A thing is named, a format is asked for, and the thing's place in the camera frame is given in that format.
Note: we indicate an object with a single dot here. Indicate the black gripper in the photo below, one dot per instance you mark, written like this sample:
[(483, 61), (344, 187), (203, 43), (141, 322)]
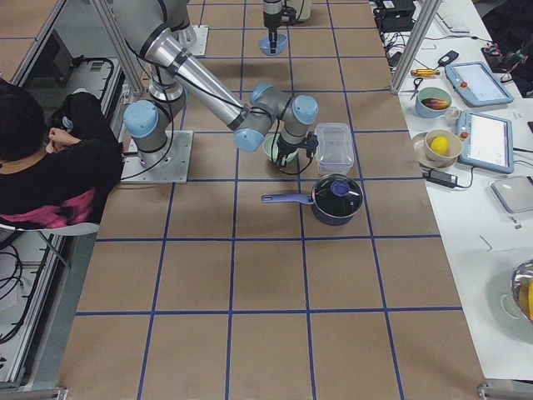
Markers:
[(271, 19), (285, 148)]

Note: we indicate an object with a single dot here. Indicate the green bowl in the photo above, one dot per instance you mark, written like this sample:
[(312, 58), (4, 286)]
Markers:
[(268, 147)]

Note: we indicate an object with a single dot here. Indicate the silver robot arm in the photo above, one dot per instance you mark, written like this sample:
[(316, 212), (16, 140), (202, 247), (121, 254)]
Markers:
[(272, 15), (160, 33)]

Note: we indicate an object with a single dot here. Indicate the blue bowl with fruit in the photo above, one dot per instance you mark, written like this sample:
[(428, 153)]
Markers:
[(432, 102)]

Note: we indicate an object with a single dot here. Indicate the beige bowl with lemon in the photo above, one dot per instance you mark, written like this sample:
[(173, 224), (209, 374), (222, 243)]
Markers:
[(442, 146)]

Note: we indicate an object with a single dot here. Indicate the steel mixing bowl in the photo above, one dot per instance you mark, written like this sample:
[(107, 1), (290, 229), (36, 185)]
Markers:
[(517, 301)]

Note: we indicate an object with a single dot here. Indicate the clear plastic container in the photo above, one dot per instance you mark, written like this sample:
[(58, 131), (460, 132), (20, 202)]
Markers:
[(335, 152)]

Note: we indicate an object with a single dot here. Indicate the blue pot with lid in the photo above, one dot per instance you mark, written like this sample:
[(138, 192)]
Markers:
[(334, 199)]

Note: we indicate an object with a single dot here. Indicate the black scissors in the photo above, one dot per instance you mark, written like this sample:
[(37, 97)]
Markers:
[(417, 82)]

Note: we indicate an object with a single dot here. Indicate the black power adapter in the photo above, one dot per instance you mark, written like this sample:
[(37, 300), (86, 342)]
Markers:
[(441, 178)]

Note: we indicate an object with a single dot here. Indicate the far blue teach pendant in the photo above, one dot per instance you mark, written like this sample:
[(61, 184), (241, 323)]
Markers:
[(476, 84)]

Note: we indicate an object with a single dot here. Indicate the blue teach pendant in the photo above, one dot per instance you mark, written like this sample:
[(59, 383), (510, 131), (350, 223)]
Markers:
[(476, 84), (487, 142)]

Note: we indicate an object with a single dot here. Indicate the near blue teach pendant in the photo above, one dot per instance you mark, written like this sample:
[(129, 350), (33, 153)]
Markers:
[(487, 142)]

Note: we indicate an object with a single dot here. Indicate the seated person in black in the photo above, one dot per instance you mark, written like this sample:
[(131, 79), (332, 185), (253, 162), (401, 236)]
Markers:
[(51, 177)]

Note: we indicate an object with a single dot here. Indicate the white kitchen scale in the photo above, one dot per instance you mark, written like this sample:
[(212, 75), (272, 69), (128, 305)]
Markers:
[(514, 193)]

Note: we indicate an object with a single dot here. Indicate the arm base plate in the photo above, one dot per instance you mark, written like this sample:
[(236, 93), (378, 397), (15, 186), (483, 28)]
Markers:
[(194, 38), (168, 165)]

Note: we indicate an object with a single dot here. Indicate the aluminium frame post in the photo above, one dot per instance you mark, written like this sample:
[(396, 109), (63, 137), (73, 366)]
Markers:
[(418, 33)]

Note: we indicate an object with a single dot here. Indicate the orange handled tool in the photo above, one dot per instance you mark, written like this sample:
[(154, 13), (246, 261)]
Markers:
[(425, 73)]

